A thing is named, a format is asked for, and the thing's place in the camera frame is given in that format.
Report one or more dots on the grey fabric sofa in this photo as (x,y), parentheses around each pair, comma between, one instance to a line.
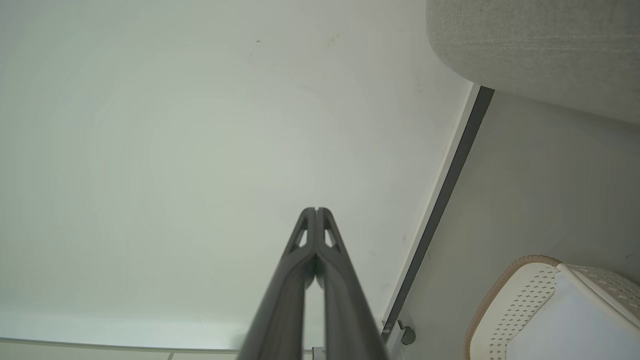
(540,50)

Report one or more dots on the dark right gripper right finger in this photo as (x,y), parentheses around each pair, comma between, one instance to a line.
(345,300)

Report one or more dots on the dark baseboard strip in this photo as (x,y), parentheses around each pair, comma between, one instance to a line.
(440,200)

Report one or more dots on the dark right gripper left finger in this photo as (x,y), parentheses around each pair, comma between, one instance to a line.
(282,300)

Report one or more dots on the white perforated laundry basket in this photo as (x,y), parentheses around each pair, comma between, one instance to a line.
(550,315)

